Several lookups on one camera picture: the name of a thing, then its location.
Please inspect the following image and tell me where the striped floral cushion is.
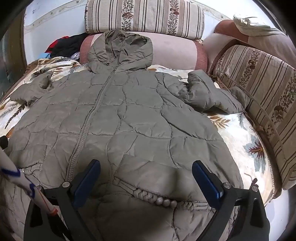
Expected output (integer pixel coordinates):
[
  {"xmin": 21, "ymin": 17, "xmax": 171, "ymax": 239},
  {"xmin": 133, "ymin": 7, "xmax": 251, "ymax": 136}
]
[
  {"xmin": 211, "ymin": 44, "xmax": 296, "ymax": 190},
  {"xmin": 84, "ymin": 0, "xmax": 205, "ymax": 40}
]

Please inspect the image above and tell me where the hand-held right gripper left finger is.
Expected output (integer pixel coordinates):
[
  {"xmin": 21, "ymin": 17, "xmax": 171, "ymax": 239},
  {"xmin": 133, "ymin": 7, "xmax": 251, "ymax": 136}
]
[{"xmin": 24, "ymin": 159, "xmax": 102, "ymax": 241}]

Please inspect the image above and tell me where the black garment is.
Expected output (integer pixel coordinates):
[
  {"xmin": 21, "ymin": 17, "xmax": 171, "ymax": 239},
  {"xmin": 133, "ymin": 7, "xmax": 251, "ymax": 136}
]
[{"xmin": 46, "ymin": 33, "xmax": 87, "ymax": 58}]

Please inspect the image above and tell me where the pink brown sofa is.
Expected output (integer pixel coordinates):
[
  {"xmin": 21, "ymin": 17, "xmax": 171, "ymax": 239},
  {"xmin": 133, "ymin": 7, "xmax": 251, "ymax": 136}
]
[{"xmin": 79, "ymin": 20, "xmax": 296, "ymax": 77}]

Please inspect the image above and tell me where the white crumpled cloth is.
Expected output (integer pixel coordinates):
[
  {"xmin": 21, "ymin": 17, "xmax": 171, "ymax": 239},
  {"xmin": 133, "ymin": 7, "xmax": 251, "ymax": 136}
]
[{"xmin": 232, "ymin": 14, "xmax": 281, "ymax": 36}]

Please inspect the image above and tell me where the red garment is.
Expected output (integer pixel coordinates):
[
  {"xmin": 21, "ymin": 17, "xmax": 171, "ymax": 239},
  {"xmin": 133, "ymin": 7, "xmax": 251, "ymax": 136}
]
[{"xmin": 45, "ymin": 36, "xmax": 70, "ymax": 53}]

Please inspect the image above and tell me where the olive hooded puffer jacket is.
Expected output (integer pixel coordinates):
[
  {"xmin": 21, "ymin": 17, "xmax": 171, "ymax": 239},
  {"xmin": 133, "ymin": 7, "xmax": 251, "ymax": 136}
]
[{"xmin": 3, "ymin": 30, "xmax": 251, "ymax": 241}]

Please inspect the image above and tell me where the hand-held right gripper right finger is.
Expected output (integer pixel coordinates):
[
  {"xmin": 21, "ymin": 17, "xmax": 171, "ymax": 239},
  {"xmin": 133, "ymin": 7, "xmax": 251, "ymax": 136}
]
[{"xmin": 192, "ymin": 160, "xmax": 270, "ymax": 241}]

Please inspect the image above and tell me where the leaf print blanket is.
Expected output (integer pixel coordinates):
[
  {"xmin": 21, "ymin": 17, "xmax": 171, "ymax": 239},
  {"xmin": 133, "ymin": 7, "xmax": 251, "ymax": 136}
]
[{"xmin": 0, "ymin": 57, "xmax": 275, "ymax": 204}]

